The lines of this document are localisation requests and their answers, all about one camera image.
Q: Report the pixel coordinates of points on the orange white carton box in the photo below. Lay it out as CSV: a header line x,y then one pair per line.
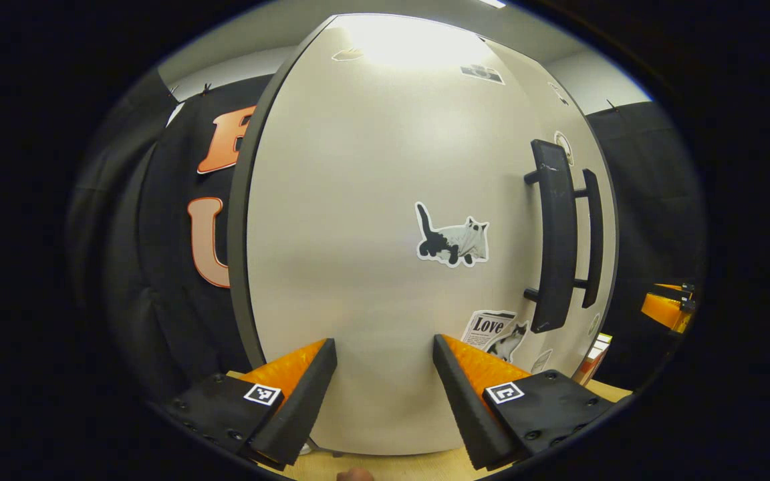
x,y
592,357

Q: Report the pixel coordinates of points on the ceiling light panel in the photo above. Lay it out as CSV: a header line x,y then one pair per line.
x,y
492,3

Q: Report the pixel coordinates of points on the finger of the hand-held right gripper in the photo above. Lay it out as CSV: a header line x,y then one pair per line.
x,y
679,292
666,312

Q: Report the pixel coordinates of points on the black backdrop cloth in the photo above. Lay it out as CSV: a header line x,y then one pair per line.
x,y
652,200
151,300

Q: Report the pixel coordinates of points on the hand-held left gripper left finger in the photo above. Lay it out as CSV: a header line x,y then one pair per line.
x,y
305,401

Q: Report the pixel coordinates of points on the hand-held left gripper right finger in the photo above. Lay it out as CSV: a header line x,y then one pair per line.
x,y
468,414

